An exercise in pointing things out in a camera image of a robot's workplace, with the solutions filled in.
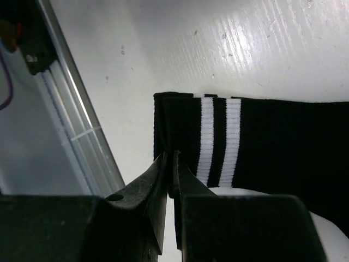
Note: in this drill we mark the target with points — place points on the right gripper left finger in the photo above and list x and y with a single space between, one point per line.
134 217

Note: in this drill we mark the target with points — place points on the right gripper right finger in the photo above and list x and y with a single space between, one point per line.
187 191

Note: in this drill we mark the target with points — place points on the aluminium rail frame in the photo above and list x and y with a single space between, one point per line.
51 140

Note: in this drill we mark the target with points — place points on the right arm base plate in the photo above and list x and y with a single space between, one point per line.
23 29

